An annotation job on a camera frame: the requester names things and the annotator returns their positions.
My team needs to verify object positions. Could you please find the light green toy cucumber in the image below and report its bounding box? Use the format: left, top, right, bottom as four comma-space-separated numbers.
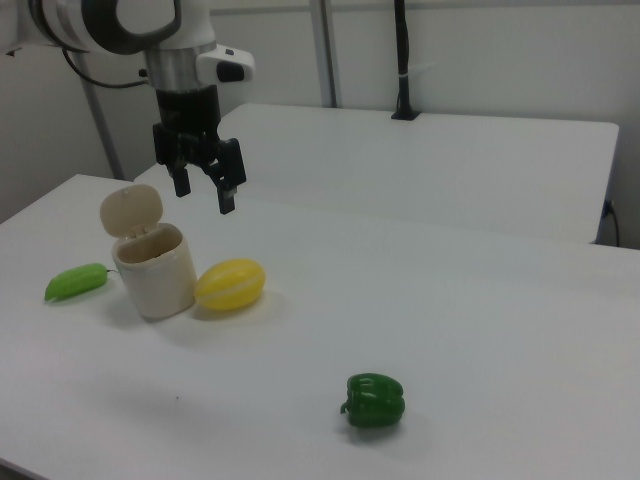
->
43, 263, 121, 303

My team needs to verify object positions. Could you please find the grey metal frame post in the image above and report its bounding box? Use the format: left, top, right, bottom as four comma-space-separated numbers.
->
308, 0, 347, 109
79, 82, 126, 180

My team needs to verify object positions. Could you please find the dark green toy bell pepper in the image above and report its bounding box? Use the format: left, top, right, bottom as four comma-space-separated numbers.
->
340, 372, 406, 429

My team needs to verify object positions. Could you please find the yellow striped toy melon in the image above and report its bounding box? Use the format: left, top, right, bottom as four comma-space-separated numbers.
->
193, 257, 267, 311

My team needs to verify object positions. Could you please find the black camera pole with clamp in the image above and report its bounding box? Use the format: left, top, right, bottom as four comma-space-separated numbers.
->
390, 0, 422, 122

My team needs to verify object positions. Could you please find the beige hinged bin lid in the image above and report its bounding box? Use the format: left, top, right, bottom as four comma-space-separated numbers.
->
98, 183, 164, 241

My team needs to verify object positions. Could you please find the beige ceramic cup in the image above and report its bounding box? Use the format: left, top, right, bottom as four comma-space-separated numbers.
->
110, 223, 197, 321

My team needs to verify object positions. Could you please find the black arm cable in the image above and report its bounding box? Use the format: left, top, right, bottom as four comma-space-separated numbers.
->
60, 44, 151, 90

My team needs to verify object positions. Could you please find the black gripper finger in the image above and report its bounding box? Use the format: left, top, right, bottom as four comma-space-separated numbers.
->
208, 139, 249, 216
169, 164, 193, 198

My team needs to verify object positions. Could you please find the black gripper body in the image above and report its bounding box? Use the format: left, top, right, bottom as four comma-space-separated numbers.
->
152, 85, 236, 187

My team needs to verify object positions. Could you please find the thin cable at table edge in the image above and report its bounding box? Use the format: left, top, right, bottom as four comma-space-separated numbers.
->
603, 198, 622, 247

